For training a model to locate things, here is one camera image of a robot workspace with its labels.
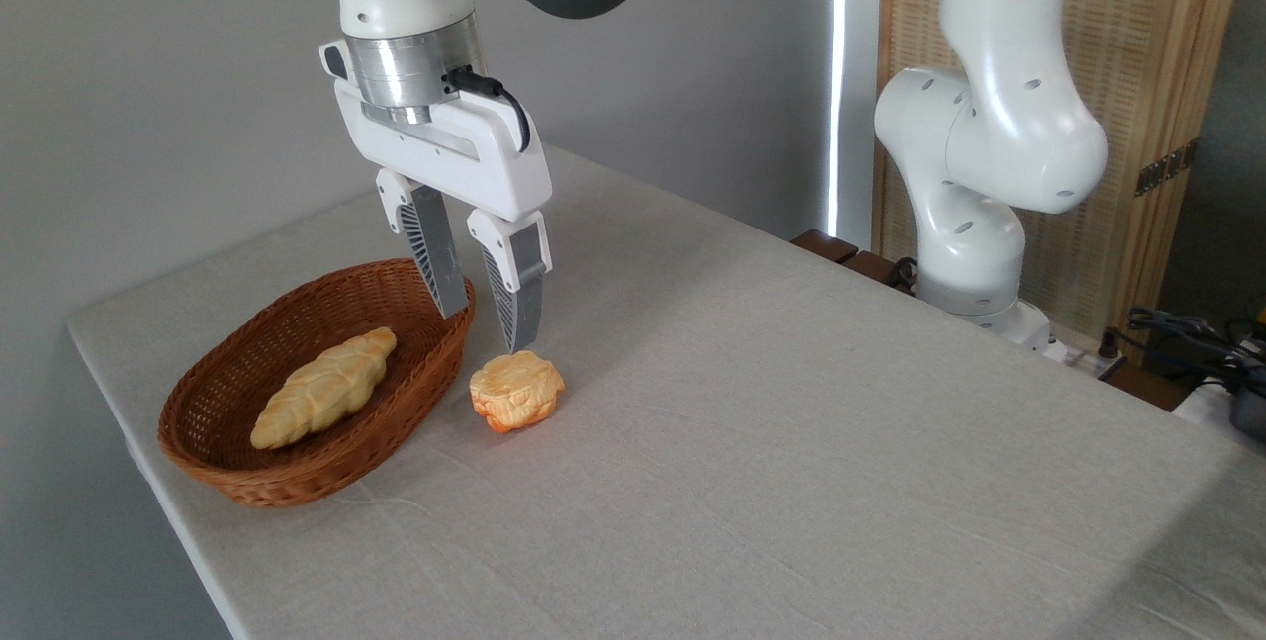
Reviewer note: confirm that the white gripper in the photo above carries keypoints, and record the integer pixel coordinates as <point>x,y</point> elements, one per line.
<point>465,155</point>

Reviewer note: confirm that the long braided bread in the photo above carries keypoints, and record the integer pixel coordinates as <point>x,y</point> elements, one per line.
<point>316,393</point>

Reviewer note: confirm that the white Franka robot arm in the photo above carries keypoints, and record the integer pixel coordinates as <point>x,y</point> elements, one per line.
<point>989,126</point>

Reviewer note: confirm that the round orange bread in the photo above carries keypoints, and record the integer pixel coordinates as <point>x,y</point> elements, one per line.
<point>516,391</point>

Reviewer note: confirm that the brown wicker basket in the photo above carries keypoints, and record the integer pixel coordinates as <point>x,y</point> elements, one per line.
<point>297,482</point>

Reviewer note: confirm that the dark brown wooden block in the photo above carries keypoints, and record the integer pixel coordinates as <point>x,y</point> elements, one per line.
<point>870,267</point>
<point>823,245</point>

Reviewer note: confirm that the grey tablecloth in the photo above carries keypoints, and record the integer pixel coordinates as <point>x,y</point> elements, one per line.
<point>791,472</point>

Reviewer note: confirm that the wooden rattan folding screen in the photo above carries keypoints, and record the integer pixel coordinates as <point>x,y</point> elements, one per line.
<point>1137,46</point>

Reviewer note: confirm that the dark metal screen hinge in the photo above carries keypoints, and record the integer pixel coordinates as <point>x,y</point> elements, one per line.
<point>1167,167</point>

